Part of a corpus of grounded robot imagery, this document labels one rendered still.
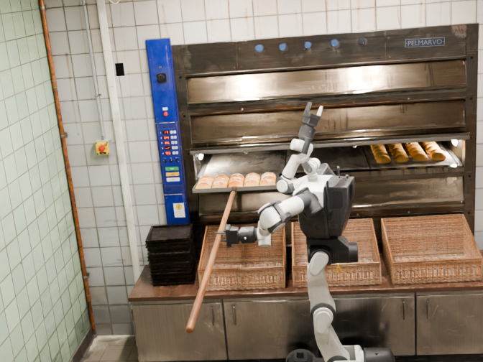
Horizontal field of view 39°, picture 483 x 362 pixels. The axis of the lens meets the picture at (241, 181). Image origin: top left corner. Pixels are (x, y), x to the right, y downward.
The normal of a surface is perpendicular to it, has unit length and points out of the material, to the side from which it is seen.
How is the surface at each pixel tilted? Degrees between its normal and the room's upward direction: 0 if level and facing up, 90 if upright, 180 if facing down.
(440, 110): 70
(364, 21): 90
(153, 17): 90
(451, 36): 90
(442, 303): 90
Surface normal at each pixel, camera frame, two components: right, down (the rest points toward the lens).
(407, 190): -0.11, -0.05
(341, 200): -0.34, 0.30
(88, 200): -0.08, 0.29
